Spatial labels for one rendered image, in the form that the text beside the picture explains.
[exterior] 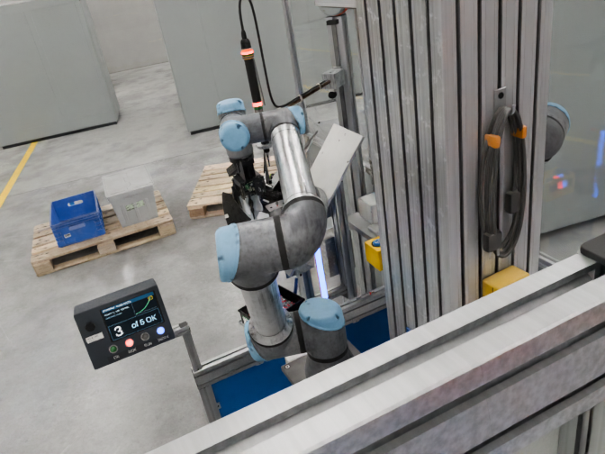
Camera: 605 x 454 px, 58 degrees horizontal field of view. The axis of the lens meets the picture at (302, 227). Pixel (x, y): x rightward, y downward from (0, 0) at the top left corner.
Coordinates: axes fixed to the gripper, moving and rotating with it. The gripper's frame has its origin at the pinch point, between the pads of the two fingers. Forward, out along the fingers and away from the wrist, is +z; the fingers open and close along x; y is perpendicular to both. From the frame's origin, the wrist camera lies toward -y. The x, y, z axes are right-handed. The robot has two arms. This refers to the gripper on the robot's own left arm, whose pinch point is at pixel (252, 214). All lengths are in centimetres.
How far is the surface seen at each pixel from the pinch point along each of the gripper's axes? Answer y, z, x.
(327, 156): -67, 18, 60
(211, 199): -319, 129, 56
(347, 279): -59, 80, 57
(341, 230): -58, 52, 57
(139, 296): -10.7, 18.9, -38.4
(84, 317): -11, 19, -55
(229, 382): -14, 69, -19
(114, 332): -9, 27, -49
